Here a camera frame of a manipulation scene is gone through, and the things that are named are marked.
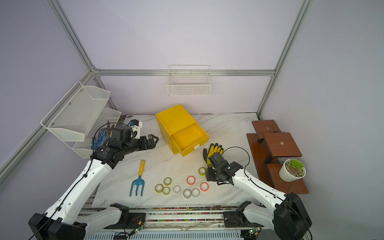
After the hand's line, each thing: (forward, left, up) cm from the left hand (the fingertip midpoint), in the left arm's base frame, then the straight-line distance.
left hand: (150, 142), depth 76 cm
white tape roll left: (-16, -12, -24) cm, 31 cm away
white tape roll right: (-18, -23, -24) cm, 38 cm away
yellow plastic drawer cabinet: (+9, -15, -1) cm, 18 cm away
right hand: (-12, -31, -18) cm, 38 cm away
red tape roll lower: (-15, -28, -24) cm, 40 cm away
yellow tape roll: (-16, -2, -24) cm, 28 cm away
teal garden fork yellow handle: (-12, +10, -24) cm, 28 cm away
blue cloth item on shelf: (+10, +33, -8) cm, 35 cm away
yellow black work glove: (+8, -35, -21) cm, 41 cm away
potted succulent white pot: (-15, -67, 0) cm, 69 cm away
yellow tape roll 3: (-17, -7, -24) cm, 30 cm away
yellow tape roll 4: (-5, -27, -24) cm, 37 cm away
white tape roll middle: (-19, -19, -24) cm, 35 cm away
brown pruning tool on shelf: (+15, +31, -9) cm, 36 cm away
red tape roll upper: (-11, -21, -24) cm, 33 cm away
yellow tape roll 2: (-12, -7, -23) cm, 27 cm away
